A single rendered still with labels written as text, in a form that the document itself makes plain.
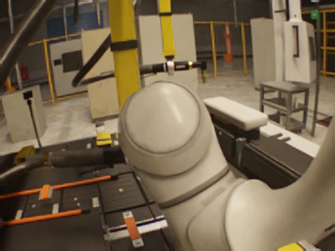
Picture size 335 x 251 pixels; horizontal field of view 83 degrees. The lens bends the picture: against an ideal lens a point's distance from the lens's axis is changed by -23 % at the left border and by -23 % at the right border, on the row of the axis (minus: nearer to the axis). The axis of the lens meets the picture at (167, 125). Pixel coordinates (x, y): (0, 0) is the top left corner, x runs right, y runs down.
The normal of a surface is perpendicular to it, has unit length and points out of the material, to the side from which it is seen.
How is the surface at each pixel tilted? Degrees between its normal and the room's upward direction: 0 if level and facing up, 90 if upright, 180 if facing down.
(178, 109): 54
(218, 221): 48
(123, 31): 90
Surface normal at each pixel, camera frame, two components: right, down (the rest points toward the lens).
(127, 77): 0.07, 0.33
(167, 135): 0.02, -0.08
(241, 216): -0.29, -0.54
